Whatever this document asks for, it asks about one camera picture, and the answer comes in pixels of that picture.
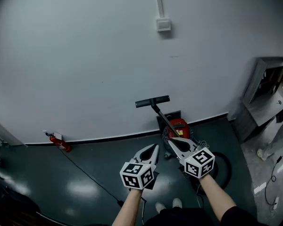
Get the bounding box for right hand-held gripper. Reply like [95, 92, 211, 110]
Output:
[167, 137, 216, 179]

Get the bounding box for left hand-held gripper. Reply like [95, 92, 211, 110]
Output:
[119, 144, 160, 190]

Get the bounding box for metal vacuum wand tube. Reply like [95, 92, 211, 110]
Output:
[157, 111, 181, 138]

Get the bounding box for person's right forearm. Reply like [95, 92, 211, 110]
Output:
[198, 173, 238, 222]

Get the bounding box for person's left forearm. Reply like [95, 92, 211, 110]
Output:
[111, 187, 143, 226]

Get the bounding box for red vacuum cleaner body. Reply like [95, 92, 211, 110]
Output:
[161, 118, 199, 160]

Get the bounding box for person's left white shoe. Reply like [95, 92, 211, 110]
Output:
[155, 202, 167, 214]

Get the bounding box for person's black shorts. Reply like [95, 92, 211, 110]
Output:
[143, 207, 216, 226]

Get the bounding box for gray metal cabinet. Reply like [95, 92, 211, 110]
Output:
[230, 56, 283, 144]

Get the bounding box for red fire extinguisher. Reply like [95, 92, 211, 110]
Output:
[45, 132, 73, 153]

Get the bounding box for person's dark shirt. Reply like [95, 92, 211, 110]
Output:
[220, 205, 271, 226]

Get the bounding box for dark furniture piece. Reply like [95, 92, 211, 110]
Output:
[0, 170, 42, 226]

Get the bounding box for black vacuum hose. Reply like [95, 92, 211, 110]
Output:
[195, 151, 233, 195]

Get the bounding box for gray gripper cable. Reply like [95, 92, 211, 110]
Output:
[195, 183, 205, 209]
[140, 195, 149, 226]

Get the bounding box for black floor cable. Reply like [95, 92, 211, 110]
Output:
[58, 147, 125, 208]

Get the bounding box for thin black power cable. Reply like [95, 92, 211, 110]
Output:
[264, 130, 283, 207]

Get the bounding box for white wall switch box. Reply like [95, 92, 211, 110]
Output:
[156, 17, 173, 32]

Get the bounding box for white wall cable conduit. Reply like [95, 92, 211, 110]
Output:
[153, 0, 165, 19]

